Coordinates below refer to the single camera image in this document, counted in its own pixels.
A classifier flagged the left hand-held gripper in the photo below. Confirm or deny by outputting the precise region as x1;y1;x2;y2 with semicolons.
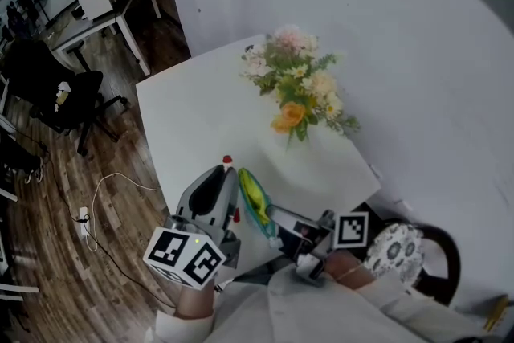
142;164;242;289

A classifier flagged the person's left forearm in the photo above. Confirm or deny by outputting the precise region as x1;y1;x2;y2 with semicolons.
173;282;217;321

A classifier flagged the yellow object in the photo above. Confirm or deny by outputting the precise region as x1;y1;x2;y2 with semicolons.
483;294;510;332

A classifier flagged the red pen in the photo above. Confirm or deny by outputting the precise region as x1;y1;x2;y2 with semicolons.
222;154;242;223

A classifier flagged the dark desk with white legs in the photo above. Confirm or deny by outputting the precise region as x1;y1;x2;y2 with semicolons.
51;0;162;76

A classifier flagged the floral seat cushion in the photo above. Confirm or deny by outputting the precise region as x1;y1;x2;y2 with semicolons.
364;222;426;289

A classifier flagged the black office chair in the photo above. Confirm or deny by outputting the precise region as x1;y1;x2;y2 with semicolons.
2;39;130;158

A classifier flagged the white table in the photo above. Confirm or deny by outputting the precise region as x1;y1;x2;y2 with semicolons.
135;33;382;283

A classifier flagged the clear zip pouch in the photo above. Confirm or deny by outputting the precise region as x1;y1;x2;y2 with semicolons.
237;167;283;249

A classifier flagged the person's right forearm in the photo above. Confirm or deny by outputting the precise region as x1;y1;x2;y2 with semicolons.
324;250;377;291

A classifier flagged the black cable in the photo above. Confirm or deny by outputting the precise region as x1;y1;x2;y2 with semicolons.
39;147;178;311

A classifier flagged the white tissue pack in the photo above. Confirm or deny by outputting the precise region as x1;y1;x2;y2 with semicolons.
53;80;73;112

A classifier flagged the white power strip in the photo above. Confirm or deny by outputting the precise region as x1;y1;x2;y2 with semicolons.
77;206;91;241

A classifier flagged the white cable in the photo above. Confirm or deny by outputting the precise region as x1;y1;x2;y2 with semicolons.
81;171;163;253

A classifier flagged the artificial flower bouquet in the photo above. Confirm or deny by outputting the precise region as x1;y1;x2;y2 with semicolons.
240;24;361;150

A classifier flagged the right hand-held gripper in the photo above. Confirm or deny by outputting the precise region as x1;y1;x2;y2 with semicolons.
266;203;370;282

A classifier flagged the black curved chair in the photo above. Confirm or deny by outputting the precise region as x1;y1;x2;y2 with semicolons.
356;202;463;307

